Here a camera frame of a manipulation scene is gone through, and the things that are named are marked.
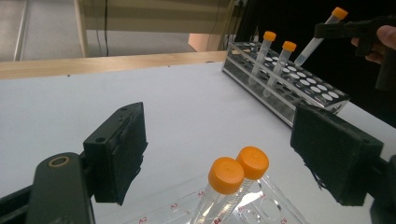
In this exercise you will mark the aluminium floor rail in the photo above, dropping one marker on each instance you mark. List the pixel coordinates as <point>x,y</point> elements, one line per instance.
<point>21,31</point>

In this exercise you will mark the wooden table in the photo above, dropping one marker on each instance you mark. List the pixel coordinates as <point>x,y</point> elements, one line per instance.
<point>93,65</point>

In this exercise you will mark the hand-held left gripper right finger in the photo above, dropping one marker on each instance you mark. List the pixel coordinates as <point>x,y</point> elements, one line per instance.
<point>336,155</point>

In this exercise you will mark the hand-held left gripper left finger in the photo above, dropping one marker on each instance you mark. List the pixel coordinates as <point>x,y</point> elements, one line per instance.
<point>115,152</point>

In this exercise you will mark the beige wooden cabinet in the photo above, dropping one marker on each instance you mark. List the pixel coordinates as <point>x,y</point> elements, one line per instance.
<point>155,15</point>

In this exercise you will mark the orange-capped clear centrifuge tube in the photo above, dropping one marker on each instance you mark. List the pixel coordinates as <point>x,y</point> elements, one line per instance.
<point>339,13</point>
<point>269,35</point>
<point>225,174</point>
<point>289,46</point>
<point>253,161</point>

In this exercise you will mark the light brown board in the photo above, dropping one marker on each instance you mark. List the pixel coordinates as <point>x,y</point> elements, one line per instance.
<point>205,42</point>

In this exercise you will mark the clear acrylic tube rack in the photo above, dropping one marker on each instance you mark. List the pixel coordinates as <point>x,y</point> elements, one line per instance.
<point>271,208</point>

